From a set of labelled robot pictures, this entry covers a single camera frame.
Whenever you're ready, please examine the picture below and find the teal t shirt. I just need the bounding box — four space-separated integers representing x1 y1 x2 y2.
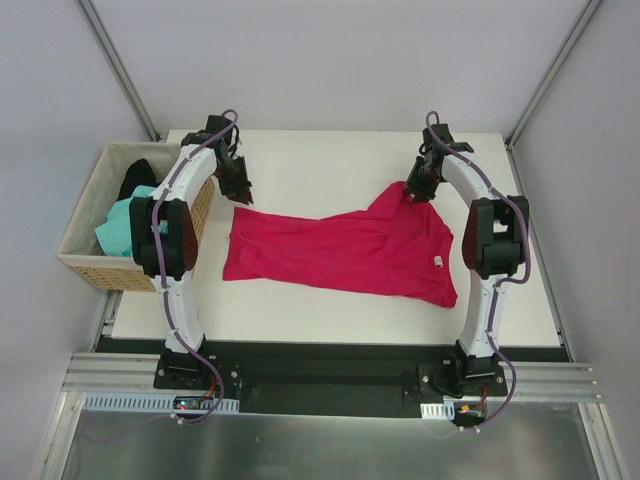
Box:
95 185 155 257

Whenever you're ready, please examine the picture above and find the pink t shirt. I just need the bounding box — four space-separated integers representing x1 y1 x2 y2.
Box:
222 181 458 309

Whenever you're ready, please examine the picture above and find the black t shirt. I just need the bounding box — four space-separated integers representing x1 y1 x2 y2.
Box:
118 158 159 200

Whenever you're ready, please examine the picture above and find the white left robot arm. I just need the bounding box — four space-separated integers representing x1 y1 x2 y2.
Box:
129 109 253 354

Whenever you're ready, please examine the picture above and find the left aluminium frame post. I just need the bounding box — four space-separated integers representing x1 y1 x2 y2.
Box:
75 0 161 142

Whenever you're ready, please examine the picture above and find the aluminium frame post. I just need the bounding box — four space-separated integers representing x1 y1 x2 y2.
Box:
505 0 606 152
75 0 161 142

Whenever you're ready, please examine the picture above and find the left white cable duct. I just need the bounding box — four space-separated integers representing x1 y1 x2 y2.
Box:
83 393 240 415

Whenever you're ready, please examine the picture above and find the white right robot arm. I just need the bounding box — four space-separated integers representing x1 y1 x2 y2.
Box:
404 121 531 359

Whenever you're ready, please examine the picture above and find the right aluminium frame post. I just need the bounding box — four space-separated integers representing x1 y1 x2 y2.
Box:
505 0 606 152

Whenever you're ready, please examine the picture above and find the white cable duct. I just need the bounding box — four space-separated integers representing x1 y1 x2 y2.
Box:
83 393 240 415
420 401 455 421

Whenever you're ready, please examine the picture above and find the wicker laundry basket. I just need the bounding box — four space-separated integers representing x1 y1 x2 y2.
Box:
57 142 216 292

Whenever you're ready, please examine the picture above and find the right white cable duct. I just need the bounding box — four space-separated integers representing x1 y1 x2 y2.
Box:
420 401 455 421

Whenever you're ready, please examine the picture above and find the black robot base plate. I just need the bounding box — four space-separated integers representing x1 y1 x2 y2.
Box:
153 341 507 418

